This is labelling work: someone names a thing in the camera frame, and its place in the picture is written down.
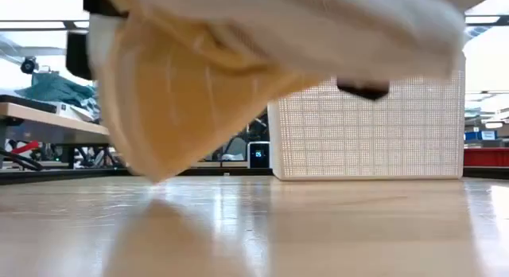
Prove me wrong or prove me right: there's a black ceiling spotlight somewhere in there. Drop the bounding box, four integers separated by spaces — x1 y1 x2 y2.
19 56 39 75

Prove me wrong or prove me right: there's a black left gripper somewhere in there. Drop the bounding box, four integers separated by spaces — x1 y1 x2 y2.
65 0 129 81

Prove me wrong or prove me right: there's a blue grey fabric cover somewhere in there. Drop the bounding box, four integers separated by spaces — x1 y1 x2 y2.
15 72 100 121

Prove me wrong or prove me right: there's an orange towel with white grid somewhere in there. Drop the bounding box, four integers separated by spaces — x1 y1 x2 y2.
87 0 333 185

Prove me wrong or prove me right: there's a white perforated plastic basket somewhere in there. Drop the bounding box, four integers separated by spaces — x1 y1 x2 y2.
266 49 466 181

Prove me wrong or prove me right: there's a red black tool case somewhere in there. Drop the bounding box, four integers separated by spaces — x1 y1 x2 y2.
463 147 509 169

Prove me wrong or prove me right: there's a white terry towel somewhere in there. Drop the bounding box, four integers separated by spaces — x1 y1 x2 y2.
130 0 467 82

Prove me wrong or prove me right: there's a shelf with blue boxes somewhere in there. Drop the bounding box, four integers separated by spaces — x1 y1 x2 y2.
463 117 509 149

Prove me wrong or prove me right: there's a black device with blue display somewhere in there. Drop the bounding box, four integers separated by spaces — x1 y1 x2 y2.
247 141 272 170

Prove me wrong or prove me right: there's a wooden workbench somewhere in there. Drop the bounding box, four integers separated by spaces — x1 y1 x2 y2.
0 94 111 147

